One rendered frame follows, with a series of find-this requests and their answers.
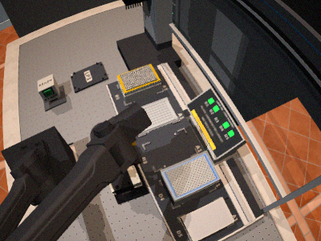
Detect black rectangular pad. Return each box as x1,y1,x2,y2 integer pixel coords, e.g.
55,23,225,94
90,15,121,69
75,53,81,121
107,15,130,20
115,165,149,204

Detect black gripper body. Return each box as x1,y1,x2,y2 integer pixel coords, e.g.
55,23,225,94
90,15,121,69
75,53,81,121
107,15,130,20
131,145,143,166

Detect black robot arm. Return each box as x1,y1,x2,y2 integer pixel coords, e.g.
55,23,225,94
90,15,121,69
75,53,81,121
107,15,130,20
0,103,152,241

